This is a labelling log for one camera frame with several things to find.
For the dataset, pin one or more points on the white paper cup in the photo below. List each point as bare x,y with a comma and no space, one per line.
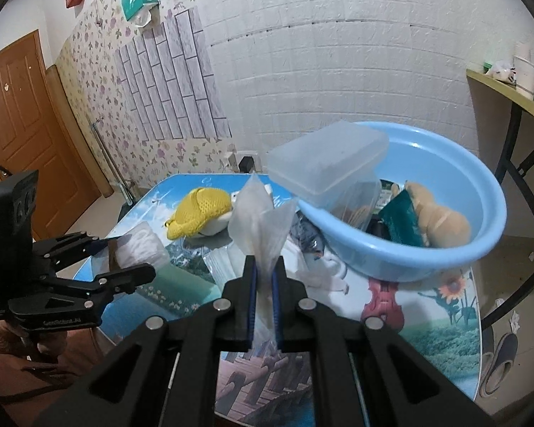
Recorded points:
523,60

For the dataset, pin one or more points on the beige plush toy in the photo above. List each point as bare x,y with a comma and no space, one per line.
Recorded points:
441,226

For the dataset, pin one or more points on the brown wooden door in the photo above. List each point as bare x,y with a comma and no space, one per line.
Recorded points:
32,137

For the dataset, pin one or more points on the yellow mesh bag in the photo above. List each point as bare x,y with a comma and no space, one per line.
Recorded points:
204,212

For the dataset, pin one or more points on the dark green snack packet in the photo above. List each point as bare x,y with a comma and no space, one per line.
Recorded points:
400,219

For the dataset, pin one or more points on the white plastic hook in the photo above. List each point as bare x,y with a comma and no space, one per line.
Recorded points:
317,270

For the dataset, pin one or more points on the grey foil sachet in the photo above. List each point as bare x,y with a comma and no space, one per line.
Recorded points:
306,235

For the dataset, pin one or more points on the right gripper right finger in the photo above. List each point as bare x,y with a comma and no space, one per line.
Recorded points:
364,373

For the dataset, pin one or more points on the black wall plug adapter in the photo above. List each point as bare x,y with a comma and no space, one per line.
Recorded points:
246,165

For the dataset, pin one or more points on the light blue plastic basin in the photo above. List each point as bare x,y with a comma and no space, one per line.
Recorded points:
461,209

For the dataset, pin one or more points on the grey slipper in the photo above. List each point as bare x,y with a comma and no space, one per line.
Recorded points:
497,362

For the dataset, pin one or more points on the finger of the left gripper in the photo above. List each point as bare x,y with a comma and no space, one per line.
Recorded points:
57,253
63,293

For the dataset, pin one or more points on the yellow side table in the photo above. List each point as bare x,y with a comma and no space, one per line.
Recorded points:
519,105

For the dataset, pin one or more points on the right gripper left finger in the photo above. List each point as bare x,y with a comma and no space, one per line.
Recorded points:
165,373

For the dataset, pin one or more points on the frosted clear plastic box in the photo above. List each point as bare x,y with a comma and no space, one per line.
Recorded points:
333,169

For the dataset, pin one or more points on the clear bag of cotton swabs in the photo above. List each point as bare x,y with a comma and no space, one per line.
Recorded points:
259,228

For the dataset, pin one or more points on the grey dustpan with handle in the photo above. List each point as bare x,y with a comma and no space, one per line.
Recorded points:
125,187

